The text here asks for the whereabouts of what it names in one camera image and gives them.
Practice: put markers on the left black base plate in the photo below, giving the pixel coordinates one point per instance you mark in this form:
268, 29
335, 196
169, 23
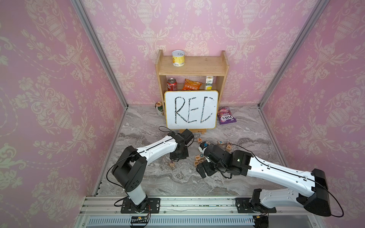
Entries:
149, 205

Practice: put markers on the wooden shelf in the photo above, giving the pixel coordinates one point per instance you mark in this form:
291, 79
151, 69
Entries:
218, 67

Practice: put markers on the brown V letter block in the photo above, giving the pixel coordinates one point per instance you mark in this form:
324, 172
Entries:
228, 148

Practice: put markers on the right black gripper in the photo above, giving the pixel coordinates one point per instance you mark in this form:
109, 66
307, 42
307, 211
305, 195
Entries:
206, 166

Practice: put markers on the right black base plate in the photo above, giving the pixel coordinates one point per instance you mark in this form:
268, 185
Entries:
244, 205

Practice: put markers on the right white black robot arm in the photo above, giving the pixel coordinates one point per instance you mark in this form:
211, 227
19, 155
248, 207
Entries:
308, 190

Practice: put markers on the orange snack bag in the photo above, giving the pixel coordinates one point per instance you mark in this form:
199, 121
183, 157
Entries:
191, 85

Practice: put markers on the yellow tin can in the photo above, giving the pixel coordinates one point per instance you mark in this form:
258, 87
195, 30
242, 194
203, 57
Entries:
178, 58

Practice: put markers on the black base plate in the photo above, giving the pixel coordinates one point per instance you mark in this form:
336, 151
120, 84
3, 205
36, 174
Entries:
149, 205
244, 205

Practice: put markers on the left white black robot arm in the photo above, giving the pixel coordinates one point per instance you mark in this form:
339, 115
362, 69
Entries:
130, 168

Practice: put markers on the wooden whiteboard stand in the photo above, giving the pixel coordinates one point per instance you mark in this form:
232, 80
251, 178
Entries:
195, 131

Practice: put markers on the small electronics board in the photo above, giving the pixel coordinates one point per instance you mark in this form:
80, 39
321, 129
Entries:
139, 219

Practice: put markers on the green white bottle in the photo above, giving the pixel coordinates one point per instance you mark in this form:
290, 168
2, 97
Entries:
159, 108

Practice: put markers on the whiteboard with RED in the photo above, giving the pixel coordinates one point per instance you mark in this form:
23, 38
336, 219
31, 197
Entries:
193, 110

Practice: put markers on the aluminium rail frame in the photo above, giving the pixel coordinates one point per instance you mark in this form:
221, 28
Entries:
191, 212

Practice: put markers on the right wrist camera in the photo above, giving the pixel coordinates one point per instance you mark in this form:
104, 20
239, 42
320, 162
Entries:
203, 146

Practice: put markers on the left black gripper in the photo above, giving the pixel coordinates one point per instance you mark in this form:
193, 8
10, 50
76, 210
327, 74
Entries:
175, 157

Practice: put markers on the small milk carton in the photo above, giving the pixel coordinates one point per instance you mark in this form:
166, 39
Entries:
209, 83

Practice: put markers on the purple candy bag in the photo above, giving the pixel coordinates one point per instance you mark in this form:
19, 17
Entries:
225, 116

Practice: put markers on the red soda can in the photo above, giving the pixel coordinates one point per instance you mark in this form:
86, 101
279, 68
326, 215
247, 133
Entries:
172, 84

